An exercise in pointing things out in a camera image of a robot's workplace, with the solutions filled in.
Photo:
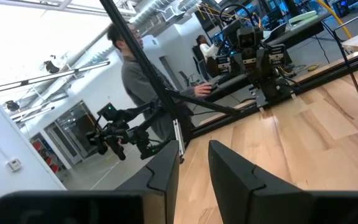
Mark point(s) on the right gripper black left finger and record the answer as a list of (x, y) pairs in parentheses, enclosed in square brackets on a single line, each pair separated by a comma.
[(163, 174)]

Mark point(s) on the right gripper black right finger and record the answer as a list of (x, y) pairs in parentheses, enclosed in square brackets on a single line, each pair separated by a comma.
[(244, 193)]

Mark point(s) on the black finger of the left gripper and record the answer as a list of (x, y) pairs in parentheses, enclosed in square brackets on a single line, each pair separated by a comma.
[(248, 68), (263, 65)]

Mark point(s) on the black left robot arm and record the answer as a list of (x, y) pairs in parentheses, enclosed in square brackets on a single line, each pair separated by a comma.
[(269, 88)]

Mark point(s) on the person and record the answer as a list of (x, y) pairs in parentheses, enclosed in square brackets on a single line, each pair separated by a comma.
[(207, 49), (138, 84)]

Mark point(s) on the mint green stapler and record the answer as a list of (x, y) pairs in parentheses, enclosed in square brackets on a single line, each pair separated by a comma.
[(303, 17)]

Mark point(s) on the black computer tower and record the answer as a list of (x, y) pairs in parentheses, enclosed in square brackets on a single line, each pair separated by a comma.
[(350, 7)]

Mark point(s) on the glass double door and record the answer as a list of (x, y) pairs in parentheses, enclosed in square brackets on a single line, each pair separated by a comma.
[(73, 130)]

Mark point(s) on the red storage bins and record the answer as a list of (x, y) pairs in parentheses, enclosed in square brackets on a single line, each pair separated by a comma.
[(47, 158)]

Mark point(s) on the black spotlight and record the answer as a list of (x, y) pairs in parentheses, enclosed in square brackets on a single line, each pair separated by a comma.
[(51, 66), (12, 105)]

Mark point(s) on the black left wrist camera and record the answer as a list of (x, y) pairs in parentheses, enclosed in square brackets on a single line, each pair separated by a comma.
[(246, 36)]

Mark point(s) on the black camera rig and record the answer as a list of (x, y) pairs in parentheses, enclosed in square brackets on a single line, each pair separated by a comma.
[(120, 133)]

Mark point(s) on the grey ventilation duct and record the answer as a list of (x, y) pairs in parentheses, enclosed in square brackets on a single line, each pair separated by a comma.
[(154, 11)]

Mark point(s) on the white wall thermostat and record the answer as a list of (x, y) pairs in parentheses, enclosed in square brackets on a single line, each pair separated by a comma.
[(14, 165)]

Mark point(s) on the ceiling light rail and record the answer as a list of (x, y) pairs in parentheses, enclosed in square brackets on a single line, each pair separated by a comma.
[(48, 76)]

